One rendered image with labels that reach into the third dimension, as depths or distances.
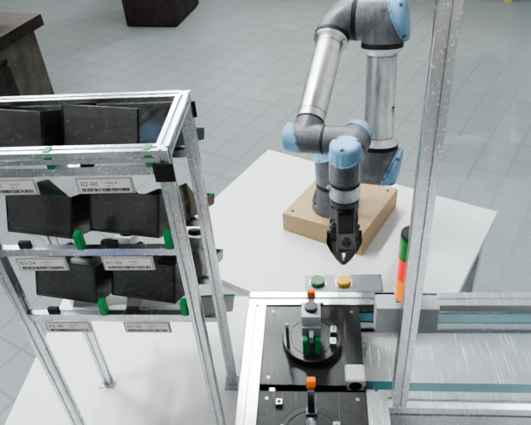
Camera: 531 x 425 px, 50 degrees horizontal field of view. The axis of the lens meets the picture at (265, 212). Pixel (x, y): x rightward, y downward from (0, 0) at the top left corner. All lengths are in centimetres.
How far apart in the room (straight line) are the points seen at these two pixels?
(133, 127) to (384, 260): 110
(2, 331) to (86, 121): 228
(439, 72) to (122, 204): 54
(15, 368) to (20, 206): 191
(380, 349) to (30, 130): 97
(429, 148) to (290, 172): 134
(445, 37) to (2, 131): 66
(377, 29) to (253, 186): 79
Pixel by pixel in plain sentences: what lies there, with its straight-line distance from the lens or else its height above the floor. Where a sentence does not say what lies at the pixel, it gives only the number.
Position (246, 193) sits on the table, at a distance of 208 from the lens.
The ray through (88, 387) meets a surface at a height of 86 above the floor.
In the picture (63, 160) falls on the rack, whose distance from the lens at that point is 88.
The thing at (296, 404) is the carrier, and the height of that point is 97.
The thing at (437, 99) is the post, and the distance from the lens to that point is 85.
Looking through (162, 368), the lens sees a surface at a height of 86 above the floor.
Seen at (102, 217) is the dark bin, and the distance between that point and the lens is 102.
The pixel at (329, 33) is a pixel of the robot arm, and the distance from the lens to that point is 161.
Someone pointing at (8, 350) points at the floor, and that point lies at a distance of 302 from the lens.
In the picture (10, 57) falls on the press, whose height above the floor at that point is 63.
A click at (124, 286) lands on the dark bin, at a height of 132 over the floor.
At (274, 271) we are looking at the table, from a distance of 176.
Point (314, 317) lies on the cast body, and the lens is 131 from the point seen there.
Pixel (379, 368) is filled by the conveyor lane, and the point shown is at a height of 92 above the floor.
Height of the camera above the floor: 208
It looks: 38 degrees down
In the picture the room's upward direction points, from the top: 5 degrees counter-clockwise
